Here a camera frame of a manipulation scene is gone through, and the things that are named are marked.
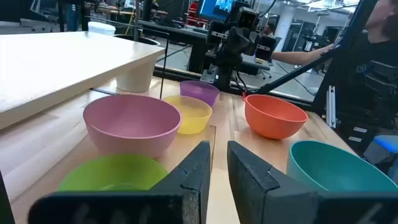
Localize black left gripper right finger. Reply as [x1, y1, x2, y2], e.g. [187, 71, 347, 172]
[226, 140, 398, 224]

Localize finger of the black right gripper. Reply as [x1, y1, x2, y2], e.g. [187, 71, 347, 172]
[255, 35, 277, 62]
[206, 20, 227, 45]

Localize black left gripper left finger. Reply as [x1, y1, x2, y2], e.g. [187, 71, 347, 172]
[27, 140, 211, 224]

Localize yellow translucent bowl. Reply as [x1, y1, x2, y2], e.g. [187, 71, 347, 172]
[162, 95, 213, 135]

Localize orange bowl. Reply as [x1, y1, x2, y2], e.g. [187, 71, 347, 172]
[244, 94, 309, 140]

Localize green bowl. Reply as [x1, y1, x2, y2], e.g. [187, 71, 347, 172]
[58, 154, 169, 192]

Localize pink bowl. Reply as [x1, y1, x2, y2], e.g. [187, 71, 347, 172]
[82, 94, 182, 159]

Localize teal bowl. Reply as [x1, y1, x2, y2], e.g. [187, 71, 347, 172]
[285, 139, 398, 193]

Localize person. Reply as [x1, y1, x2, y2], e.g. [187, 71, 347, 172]
[270, 0, 398, 82]
[63, 0, 81, 32]
[263, 22, 277, 38]

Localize monitor with blue screen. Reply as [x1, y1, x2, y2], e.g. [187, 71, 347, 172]
[197, 0, 234, 22]

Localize office chair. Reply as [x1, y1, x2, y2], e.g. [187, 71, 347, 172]
[256, 36, 282, 80]

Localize black workbench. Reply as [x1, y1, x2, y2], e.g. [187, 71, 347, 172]
[138, 19, 271, 75]

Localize purple translucent bowl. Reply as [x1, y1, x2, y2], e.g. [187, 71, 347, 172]
[179, 80, 220, 108]

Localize aluminium rails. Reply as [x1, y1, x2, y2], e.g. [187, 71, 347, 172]
[325, 85, 337, 129]

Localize white plant pot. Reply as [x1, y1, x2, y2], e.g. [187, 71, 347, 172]
[113, 34, 161, 93]

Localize black equipment rack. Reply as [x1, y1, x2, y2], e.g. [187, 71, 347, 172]
[335, 60, 398, 150]

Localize blue object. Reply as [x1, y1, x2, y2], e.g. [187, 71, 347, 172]
[373, 134, 398, 154]

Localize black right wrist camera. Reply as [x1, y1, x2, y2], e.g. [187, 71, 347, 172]
[228, 0, 261, 30]

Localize black diagonal frame strut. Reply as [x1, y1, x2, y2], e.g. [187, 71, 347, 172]
[247, 46, 341, 96]

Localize black cable coil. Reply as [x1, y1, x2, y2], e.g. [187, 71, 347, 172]
[154, 15, 187, 29]

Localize black rig frame post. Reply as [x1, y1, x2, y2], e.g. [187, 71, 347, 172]
[310, 0, 379, 108]

